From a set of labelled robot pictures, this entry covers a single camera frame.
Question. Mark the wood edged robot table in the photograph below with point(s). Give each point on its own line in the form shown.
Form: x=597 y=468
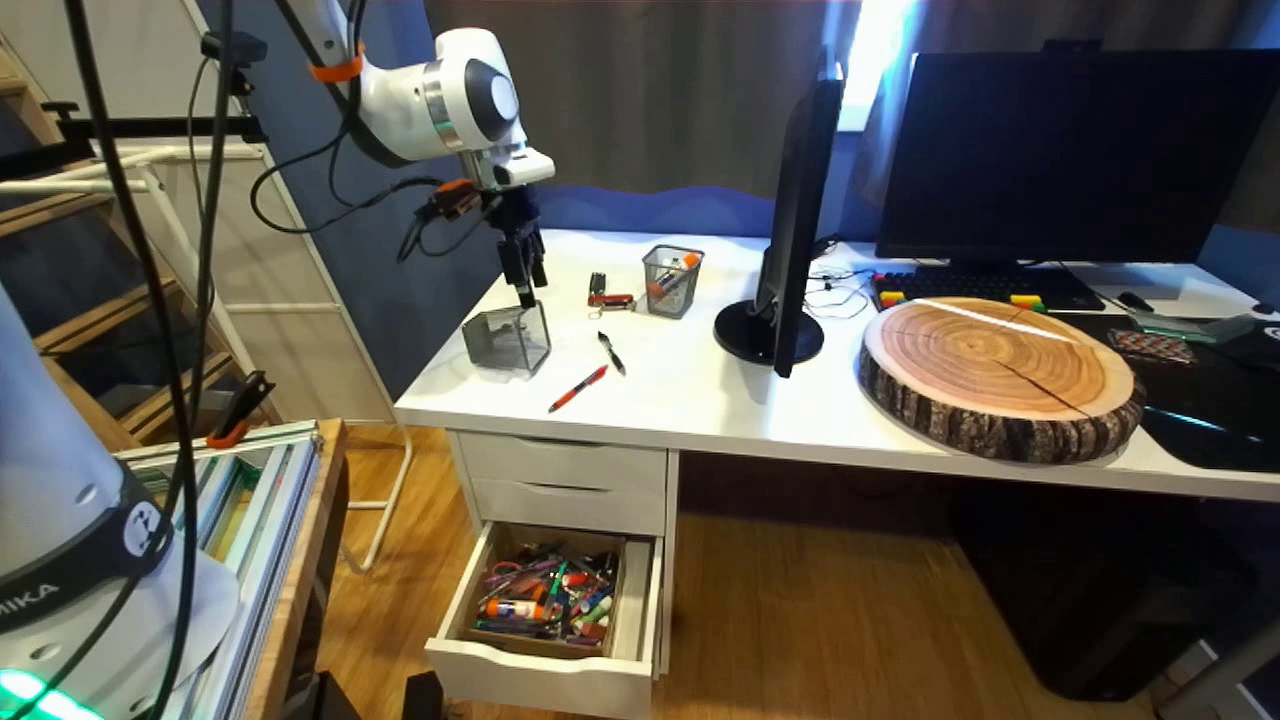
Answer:
x=303 y=574

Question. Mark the white pulled-out desk drawer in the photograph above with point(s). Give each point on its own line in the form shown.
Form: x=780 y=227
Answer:
x=535 y=681

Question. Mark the black keyboard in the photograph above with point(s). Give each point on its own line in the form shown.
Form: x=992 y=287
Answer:
x=985 y=287

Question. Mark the grey mesh pen holder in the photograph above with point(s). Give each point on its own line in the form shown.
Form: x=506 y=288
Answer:
x=665 y=301

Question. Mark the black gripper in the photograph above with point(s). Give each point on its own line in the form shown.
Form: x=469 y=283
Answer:
x=517 y=227

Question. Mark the orange capped marker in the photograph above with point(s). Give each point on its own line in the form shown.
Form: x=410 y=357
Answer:
x=669 y=279

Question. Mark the grey mesh basket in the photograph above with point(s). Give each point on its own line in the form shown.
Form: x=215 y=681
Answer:
x=500 y=347

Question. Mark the black orange clamp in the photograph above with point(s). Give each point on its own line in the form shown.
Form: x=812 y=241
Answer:
x=242 y=405

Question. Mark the white flat object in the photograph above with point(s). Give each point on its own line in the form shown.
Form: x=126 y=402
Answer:
x=1184 y=287

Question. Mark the wooden staircase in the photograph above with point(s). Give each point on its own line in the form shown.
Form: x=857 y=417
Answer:
x=80 y=320

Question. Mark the black desk mat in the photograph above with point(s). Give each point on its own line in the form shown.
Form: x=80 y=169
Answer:
x=1214 y=402

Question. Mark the white shut desk drawer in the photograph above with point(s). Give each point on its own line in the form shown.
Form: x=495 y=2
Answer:
x=562 y=485

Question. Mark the red pen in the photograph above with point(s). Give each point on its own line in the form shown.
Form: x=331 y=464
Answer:
x=579 y=391

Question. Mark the wood slice cushion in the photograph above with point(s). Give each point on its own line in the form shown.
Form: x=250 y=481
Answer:
x=992 y=374

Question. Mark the large black bin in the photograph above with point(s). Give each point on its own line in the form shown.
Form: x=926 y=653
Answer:
x=1104 y=601

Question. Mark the black flat rectangular gadget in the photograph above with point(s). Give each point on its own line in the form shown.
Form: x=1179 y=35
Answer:
x=597 y=283

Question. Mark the wide black computer monitor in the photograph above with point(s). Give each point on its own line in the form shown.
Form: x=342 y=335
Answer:
x=1065 y=146

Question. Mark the black metal rail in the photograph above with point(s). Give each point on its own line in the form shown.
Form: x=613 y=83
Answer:
x=144 y=123

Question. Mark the black computer mouse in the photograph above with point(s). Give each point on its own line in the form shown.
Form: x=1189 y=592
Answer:
x=1137 y=301

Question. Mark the black pen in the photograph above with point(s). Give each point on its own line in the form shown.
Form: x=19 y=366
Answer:
x=609 y=353

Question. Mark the grey metal leg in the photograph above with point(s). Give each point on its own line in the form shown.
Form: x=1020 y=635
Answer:
x=1225 y=675

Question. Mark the pile of colourful markers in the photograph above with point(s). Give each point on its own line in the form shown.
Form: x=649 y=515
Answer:
x=544 y=601

